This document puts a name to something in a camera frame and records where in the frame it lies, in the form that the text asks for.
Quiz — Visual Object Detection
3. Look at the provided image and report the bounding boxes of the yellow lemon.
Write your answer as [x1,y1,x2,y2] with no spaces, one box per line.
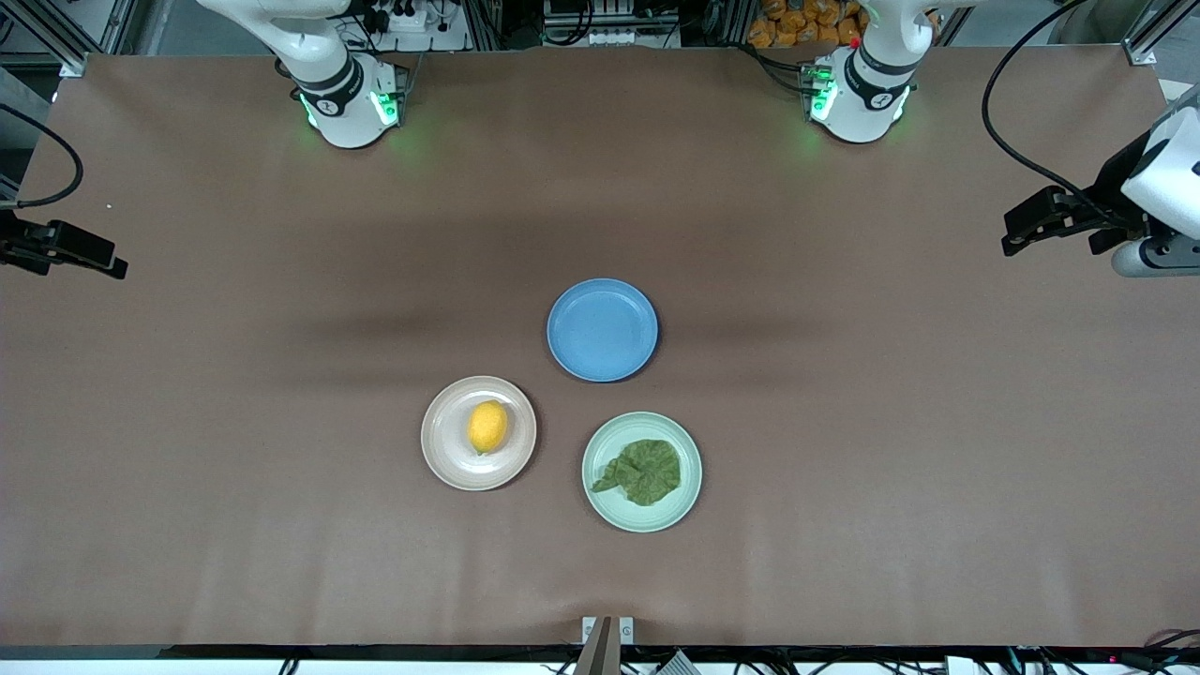
[467,400,510,456]

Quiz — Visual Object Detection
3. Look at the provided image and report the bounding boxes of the brown post with white brackets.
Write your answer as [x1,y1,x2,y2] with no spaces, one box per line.
[574,616,636,675]

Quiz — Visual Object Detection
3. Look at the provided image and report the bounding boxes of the bag of oranges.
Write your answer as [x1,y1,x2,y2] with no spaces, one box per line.
[747,0,868,49]

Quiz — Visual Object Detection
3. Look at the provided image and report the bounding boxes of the blue plate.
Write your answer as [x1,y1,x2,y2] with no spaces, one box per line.
[547,277,659,383]

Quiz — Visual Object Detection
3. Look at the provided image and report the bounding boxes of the aluminium frame profile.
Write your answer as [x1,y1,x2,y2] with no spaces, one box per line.
[1123,0,1200,67]
[0,0,91,78]

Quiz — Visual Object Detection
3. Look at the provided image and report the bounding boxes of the beige plate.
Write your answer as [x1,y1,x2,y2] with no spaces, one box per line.
[420,375,538,491]

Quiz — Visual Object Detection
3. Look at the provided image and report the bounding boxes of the white power strip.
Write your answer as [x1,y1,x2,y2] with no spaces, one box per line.
[370,0,470,53]

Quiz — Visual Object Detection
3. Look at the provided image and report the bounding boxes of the green lettuce leaf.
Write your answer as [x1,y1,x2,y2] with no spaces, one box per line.
[591,439,683,507]

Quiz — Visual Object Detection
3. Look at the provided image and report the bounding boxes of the light green plate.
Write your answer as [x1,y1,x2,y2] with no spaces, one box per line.
[581,411,703,533]

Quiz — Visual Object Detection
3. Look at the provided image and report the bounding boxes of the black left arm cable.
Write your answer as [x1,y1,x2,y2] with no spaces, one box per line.
[981,0,1131,224]

